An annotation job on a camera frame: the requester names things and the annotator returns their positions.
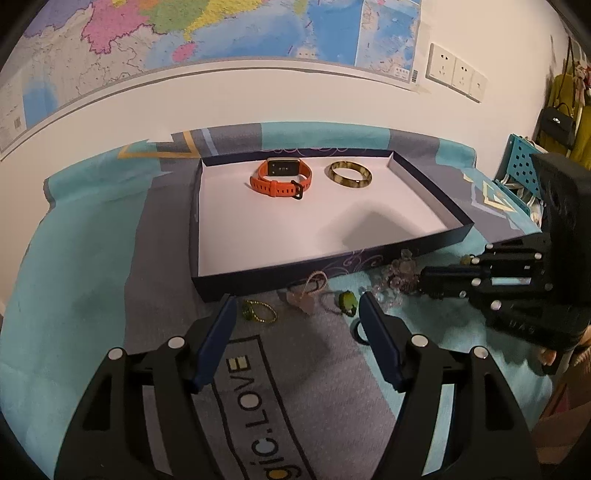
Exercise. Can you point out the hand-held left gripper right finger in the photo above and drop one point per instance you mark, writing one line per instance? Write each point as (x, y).
(378, 341)

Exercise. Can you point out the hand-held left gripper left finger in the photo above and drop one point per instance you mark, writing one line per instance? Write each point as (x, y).
(217, 341)

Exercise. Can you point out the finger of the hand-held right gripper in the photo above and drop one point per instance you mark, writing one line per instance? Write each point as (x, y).
(452, 282)
(512, 258)

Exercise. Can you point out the dark blue cardboard box tray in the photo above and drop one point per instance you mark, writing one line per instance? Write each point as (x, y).
(286, 230)

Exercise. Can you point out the person's right forearm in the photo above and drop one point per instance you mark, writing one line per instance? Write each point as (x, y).
(570, 415)

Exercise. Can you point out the person's right hand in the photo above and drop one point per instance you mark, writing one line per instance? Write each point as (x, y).
(549, 356)

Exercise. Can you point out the blue perforated rack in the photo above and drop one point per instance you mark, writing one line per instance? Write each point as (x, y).
(519, 161)

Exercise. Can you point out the black handbag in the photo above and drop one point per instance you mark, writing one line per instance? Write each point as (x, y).
(558, 127)

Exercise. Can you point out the yellow hanging garment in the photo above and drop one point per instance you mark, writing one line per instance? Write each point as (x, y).
(581, 115)

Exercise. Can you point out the teal grey printed cloth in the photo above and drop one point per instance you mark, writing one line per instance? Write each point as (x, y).
(92, 277)

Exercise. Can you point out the amber patterned bangle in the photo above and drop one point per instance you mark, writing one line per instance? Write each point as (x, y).
(333, 177)

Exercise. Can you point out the orange smart watch band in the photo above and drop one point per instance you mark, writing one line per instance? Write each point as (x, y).
(277, 187)

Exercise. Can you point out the white wall socket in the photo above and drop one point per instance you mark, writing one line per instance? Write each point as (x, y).
(441, 62)
(464, 74)
(479, 85)

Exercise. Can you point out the colourful wall map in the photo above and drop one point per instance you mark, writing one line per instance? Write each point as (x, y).
(184, 32)

